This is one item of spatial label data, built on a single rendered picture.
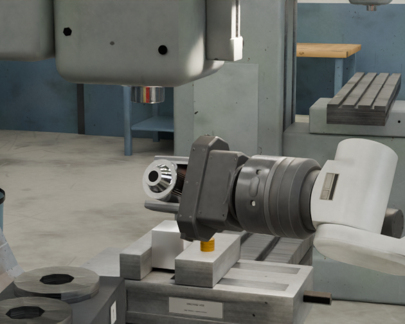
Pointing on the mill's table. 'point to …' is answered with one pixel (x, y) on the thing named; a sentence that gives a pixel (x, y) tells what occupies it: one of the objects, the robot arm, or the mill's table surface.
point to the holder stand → (60, 298)
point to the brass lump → (207, 245)
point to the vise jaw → (207, 261)
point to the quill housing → (132, 42)
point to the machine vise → (202, 305)
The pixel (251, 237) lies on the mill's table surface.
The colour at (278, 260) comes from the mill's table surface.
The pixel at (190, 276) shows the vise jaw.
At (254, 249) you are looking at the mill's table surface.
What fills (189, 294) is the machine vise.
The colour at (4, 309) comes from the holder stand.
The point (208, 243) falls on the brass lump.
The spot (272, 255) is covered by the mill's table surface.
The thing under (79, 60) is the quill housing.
